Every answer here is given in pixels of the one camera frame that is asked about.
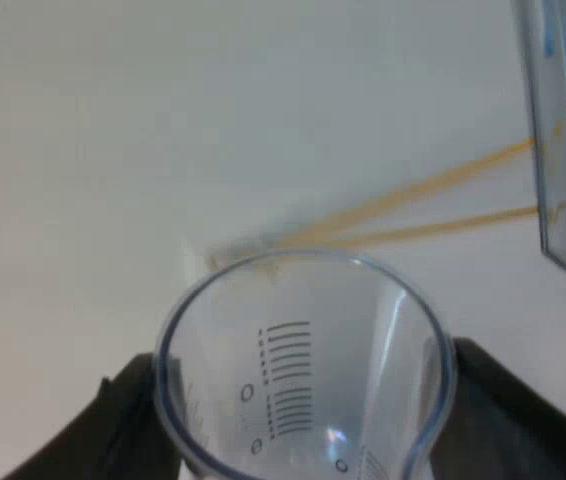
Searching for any clear measuring glass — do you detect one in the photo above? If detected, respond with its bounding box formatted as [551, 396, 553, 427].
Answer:
[154, 249, 460, 480]

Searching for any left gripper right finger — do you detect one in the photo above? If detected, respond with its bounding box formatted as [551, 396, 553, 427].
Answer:
[427, 337, 566, 480]

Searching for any clear bean box with dark lid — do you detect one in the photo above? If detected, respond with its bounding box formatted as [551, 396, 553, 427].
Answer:
[510, 0, 566, 276]

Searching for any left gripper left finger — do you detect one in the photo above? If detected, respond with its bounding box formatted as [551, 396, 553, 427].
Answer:
[2, 352, 184, 480]

